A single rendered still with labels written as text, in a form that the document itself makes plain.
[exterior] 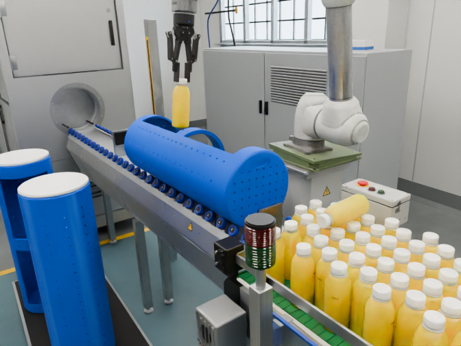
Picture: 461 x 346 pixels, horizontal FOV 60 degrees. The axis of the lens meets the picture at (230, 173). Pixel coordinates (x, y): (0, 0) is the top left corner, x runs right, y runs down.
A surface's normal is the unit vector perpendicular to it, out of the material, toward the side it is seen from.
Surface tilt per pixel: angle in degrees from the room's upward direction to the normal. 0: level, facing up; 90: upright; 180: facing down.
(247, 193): 90
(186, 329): 0
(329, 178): 90
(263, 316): 90
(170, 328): 0
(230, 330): 90
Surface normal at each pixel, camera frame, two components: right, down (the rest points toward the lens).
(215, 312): -0.04, -0.94
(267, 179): 0.58, 0.25
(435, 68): -0.83, 0.21
